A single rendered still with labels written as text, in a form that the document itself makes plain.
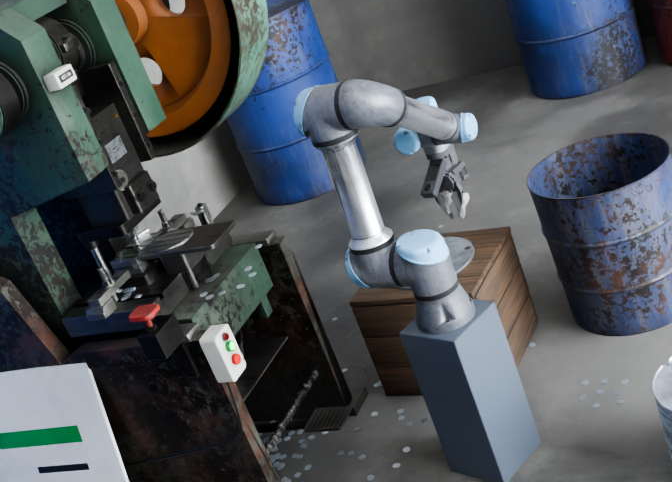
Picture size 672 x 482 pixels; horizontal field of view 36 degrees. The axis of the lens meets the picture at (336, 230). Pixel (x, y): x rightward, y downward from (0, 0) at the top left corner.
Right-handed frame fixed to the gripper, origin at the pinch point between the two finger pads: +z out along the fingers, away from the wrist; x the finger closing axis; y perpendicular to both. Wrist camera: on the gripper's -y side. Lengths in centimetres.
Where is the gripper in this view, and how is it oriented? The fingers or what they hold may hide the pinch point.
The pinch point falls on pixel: (455, 215)
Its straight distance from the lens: 295.8
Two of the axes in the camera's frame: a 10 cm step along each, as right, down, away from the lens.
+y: 5.6, -5.1, 6.5
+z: 3.4, 8.6, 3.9
